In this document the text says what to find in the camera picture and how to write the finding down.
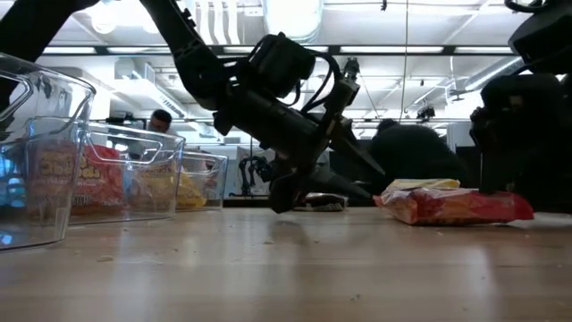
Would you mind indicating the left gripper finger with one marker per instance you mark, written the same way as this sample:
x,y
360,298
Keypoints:
x,y
357,154
286,192

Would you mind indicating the person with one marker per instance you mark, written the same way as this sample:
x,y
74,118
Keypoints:
x,y
415,156
160,121

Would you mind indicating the silver ceiling duct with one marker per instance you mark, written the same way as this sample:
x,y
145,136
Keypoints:
x,y
290,18

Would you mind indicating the clear plastic bin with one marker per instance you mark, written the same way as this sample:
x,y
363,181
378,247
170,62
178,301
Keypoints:
x,y
53,232
147,214
214,179

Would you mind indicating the black hanging camera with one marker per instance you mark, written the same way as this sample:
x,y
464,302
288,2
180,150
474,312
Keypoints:
x,y
350,69

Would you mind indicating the black Fire noodle pack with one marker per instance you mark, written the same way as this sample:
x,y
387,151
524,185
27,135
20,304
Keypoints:
x,y
322,202

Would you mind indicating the orange Saucy Noods ramen pack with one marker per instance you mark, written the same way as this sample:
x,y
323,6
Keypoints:
x,y
451,208
100,179

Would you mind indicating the background black robot arm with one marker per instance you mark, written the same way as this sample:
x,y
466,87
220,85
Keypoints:
x,y
252,172

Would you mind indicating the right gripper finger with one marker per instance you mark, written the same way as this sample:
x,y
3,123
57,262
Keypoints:
x,y
491,174

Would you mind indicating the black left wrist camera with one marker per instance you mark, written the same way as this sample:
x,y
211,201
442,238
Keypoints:
x,y
281,62

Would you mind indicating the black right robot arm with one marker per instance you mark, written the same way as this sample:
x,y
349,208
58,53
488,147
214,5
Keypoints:
x,y
545,36

